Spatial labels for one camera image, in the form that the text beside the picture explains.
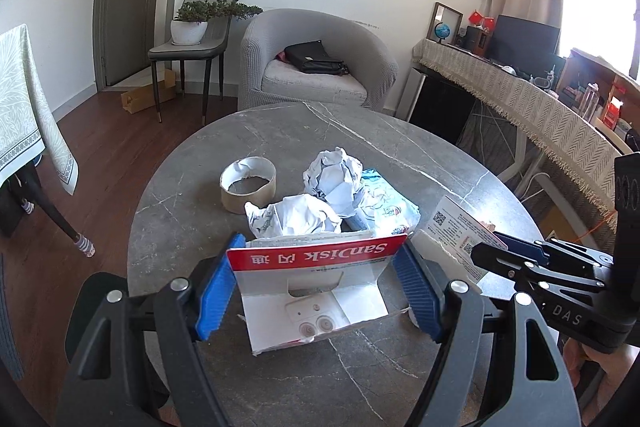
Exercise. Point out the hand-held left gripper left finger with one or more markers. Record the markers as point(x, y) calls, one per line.
point(215, 292)

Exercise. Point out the small red flags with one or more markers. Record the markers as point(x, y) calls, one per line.
point(477, 17)

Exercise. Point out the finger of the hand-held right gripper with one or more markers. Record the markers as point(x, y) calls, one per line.
point(522, 245)
point(500, 259)

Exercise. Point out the wooden shelf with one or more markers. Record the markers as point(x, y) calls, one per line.
point(615, 82)

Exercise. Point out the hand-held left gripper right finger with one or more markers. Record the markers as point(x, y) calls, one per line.
point(420, 292)

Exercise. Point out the wooden picture frame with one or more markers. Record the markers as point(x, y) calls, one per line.
point(450, 14)

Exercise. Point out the brown wooden box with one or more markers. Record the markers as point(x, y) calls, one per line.
point(477, 39)

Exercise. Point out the grey dining chair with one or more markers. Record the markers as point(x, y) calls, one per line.
point(185, 49)

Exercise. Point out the black trash bin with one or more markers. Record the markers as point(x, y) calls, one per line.
point(90, 297)

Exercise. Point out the red and white cardboard box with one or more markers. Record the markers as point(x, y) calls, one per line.
point(310, 307)

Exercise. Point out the small blue globe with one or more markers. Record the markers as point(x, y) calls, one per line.
point(441, 31)

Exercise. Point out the black handbag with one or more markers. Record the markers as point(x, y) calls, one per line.
point(312, 54)

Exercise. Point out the black monitor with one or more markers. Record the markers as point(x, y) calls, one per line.
point(525, 39)

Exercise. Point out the brown tape roll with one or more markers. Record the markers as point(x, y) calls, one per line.
point(235, 199)

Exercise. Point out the person's right forearm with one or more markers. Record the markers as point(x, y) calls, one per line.
point(617, 382)

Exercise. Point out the cardboard box on floor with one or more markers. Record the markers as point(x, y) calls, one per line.
point(145, 97)

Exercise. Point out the white printed leaflet card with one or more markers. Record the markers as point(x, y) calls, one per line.
point(455, 227)

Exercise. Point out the blue white wet wipes packet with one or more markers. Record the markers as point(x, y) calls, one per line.
point(387, 207)

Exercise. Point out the black cabinet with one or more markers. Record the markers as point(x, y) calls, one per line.
point(440, 107)

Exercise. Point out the round grey marble table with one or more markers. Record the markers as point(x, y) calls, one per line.
point(200, 187)

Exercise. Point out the pale green patterned tablecloth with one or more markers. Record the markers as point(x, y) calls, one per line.
point(20, 107)

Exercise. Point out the white paper piece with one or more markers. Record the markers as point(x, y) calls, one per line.
point(435, 252)

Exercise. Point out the grey armchair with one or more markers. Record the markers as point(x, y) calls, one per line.
point(360, 57)

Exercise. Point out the bonsai in white pot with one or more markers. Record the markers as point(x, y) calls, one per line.
point(189, 32)

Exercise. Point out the black table leg with sock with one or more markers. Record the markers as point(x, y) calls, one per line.
point(55, 212)

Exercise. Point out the beige herringbone fringed cloth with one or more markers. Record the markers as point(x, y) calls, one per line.
point(550, 117)

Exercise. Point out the white paper ball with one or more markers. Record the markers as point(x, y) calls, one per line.
point(295, 217)
point(332, 179)

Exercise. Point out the dark grey ribbed object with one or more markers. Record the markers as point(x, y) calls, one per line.
point(10, 322)

